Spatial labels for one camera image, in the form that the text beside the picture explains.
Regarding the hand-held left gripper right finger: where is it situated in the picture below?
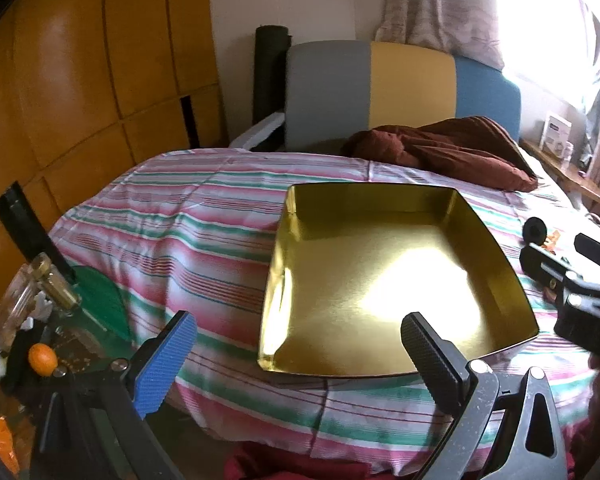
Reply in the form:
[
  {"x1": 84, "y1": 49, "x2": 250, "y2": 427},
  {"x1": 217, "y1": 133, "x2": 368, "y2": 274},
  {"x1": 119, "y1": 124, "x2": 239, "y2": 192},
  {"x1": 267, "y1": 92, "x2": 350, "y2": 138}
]
[{"x1": 401, "y1": 311, "x2": 568, "y2": 480}]

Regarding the black flat bar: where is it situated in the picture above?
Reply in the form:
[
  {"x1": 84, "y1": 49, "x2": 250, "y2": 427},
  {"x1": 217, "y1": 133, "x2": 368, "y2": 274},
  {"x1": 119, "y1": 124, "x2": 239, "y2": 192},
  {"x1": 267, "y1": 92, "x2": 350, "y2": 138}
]
[{"x1": 0, "y1": 182, "x2": 76, "y2": 286}]

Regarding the green plastic plate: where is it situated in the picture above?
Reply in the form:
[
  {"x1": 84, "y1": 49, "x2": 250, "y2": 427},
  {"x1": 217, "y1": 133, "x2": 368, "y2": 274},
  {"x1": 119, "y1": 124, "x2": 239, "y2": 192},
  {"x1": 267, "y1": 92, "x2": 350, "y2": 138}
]
[{"x1": 72, "y1": 265, "x2": 131, "y2": 342}]

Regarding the patterned beige curtain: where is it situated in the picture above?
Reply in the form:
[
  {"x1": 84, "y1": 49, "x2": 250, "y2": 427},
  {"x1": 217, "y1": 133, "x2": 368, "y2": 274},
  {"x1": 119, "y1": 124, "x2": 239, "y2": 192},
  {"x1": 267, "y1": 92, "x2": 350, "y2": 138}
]
[{"x1": 375, "y1": 0, "x2": 511, "y2": 68}]

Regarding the brown blanket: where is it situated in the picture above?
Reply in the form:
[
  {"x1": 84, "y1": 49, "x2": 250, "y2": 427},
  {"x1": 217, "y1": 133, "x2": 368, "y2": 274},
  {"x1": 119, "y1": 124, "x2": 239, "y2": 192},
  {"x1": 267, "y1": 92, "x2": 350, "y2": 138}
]
[{"x1": 342, "y1": 116, "x2": 540, "y2": 193}]

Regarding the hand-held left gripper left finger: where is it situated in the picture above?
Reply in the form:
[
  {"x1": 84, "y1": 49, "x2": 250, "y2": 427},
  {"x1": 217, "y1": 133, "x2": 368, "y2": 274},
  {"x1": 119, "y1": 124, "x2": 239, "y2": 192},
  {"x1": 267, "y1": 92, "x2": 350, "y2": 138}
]
[{"x1": 30, "y1": 310, "x2": 198, "y2": 480}]

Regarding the wooden wardrobe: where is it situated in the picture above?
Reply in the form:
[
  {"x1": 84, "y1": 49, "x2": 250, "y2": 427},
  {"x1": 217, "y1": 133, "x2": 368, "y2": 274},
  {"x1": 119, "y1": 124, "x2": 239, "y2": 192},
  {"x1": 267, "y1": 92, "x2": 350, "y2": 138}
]
[{"x1": 0, "y1": 0, "x2": 231, "y2": 411}]

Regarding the striped bed sheet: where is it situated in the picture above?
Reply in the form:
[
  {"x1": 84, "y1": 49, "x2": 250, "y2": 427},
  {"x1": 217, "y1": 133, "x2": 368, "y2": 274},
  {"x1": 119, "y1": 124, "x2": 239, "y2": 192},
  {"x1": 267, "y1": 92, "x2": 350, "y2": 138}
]
[{"x1": 47, "y1": 147, "x2": 600, "y2": 476}]

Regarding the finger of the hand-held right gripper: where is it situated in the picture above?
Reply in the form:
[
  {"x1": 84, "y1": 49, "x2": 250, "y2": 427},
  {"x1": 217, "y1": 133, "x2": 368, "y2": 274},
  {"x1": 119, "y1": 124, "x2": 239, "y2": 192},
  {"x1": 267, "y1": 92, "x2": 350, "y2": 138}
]
[
  {"x1": 519, "y1": 243, "x2": 600, "y2": 311},
  {"x1": 574, "y1": 232, "x2": 600, "y2": 277}
]

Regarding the wooden bedside table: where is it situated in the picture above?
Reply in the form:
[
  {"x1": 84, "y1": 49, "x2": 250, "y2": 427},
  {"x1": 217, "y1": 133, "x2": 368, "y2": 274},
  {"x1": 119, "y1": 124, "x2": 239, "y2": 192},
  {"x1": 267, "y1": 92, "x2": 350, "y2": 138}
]
[{"x1": 522, "y1": 137, "x2": 600, "y2": 211}]

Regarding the small orange ball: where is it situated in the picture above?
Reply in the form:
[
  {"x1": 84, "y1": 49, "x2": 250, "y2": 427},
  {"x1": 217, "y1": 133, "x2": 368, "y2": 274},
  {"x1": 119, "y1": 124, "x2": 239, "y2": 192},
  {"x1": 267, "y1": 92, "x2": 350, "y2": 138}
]
[{"x1": 28, "y1": 342, "x2": 58, "y2": 376}]

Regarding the gold tin tray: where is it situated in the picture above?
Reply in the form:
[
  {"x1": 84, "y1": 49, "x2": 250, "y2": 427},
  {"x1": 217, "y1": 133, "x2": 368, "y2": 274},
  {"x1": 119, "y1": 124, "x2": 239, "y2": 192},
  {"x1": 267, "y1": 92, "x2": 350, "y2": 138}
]
[{"x1": 256, "y1": 182, "x2": 541, "y2": 378}]

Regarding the grey yellow blue headboard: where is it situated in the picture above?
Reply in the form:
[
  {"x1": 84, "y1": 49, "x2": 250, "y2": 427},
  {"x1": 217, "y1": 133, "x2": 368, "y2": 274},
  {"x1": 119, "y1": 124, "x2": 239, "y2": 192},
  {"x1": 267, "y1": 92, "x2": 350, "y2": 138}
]
[{"x1": 282, "y1": 40, "x2": 523, "y2": 153}]

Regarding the white pillow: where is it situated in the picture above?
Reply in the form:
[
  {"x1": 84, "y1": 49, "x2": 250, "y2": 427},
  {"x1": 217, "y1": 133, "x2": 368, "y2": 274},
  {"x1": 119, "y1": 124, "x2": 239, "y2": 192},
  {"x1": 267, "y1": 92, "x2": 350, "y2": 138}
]
[{"x1": 517, "y1": 142, "x2": 553, "y2": 183}]

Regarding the black rolled mat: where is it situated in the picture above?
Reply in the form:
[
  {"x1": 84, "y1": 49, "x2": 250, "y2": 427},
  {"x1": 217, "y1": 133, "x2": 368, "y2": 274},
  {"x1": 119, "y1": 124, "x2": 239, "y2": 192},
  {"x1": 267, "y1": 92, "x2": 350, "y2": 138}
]
[{"x1": 252, "y1": 25, "x2": 293, "y2": 126}]

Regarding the white bed frame rail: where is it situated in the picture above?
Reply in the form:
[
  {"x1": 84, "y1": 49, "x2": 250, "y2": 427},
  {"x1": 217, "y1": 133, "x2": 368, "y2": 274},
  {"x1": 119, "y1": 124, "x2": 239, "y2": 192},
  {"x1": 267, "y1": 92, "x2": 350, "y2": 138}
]
[{"x1": 227, "y1": 112, "x2": 286, "y2": 151}]

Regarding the orange plastic piece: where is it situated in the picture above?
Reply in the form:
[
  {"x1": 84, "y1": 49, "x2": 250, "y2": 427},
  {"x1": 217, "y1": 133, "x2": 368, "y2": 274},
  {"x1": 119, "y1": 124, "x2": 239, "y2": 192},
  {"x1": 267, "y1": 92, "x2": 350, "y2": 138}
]
[{"x1": 0, "y1": 417, "x2": 21, "y2": 476}]

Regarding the white cardboard box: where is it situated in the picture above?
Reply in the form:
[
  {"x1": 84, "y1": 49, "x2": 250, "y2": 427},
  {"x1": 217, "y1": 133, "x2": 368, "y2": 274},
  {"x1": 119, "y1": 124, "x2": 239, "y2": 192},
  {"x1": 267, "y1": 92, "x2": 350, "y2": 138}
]
[{"x1": 540, "y1": 114, "x2": 573, "y2": 153}]

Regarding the black capped metal cylinder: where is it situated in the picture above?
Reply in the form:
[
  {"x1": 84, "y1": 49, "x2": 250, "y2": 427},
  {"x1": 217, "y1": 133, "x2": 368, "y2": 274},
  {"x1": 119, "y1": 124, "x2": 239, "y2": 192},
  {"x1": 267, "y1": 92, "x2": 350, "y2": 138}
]
[{"x1": 524, "y1": 217, "x2": 548, "y2": 246}]

